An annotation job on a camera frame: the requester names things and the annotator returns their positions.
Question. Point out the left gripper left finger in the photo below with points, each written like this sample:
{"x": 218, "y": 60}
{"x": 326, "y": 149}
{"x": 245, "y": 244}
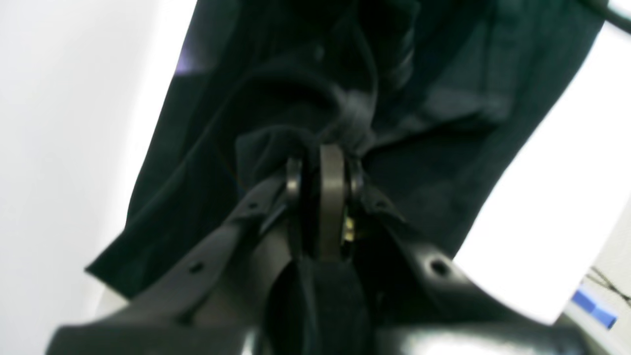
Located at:
{"x": 213, "y": 301}

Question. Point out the black T-shirt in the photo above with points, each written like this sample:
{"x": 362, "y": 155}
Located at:
{"x": 435, "y": 96}

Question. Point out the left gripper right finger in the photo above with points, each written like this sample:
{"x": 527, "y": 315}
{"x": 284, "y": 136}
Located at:
{"x": 483, "y": 326}

